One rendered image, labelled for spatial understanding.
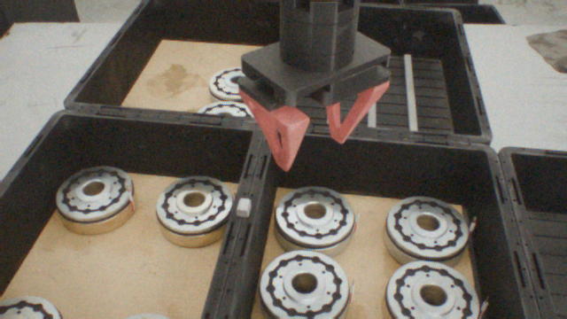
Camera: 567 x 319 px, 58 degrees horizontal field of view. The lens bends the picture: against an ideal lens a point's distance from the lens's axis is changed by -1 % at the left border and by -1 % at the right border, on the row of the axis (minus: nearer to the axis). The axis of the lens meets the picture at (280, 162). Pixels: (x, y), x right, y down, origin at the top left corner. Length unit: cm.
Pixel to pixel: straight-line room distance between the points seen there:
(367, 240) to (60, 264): 39
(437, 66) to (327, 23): 71
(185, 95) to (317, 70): 59
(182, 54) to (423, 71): 47
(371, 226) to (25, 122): 78
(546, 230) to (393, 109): 32
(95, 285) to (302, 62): 41
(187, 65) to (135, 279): 50
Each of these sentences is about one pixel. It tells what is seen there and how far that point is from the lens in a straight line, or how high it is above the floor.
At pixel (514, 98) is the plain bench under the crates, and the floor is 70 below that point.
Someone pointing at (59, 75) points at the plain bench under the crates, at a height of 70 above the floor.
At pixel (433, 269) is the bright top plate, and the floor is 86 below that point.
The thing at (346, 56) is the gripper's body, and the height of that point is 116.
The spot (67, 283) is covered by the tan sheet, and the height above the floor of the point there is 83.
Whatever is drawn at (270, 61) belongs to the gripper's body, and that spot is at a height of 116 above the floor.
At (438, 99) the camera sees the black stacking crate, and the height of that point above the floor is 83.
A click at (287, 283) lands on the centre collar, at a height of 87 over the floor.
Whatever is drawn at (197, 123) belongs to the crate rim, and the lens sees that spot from 72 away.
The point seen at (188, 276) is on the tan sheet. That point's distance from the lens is 66.
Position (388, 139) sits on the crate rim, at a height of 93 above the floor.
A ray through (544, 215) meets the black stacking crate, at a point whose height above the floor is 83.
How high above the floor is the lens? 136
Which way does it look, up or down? 42 degrees down
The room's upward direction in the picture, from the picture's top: straight up
